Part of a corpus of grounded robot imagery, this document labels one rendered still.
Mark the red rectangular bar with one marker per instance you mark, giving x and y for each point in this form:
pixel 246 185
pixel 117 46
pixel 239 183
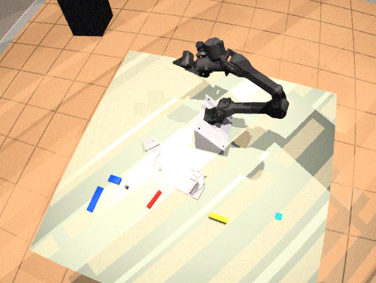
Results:
pixel 150 204

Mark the blue flat bar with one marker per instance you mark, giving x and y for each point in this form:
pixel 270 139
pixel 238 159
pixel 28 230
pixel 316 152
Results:
pixel 95 198

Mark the blue rectangular block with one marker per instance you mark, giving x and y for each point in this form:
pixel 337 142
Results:
pixel 114 179

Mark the yellow rectangular block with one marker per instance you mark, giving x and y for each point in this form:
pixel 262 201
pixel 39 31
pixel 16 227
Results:
pixel 217 217

